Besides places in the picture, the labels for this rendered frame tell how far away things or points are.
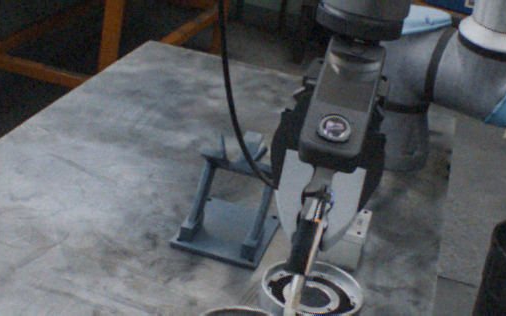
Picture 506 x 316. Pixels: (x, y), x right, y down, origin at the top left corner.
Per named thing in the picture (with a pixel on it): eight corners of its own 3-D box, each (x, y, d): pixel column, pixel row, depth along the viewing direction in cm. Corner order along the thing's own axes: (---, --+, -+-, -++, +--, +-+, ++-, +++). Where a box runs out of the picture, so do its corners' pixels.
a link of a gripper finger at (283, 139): (314, 195, 72) (344, 105, 69) (310, 203, 71) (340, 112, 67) (263, 177, 73) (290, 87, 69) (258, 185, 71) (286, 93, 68)
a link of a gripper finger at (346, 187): (361, 232, 77) (375, 141, 74) (352, 263, 72) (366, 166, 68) (328, 226, 78) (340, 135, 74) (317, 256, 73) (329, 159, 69)
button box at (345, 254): (355, 271, 94) (365, 234, 92) (296, 255, 95) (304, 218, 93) (365, 239, 102) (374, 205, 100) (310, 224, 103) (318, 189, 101)
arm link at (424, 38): (374, 70, 132) (392, -10, 127) (450, 98, 127) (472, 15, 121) (342, 85, 123) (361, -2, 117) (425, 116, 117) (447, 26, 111)
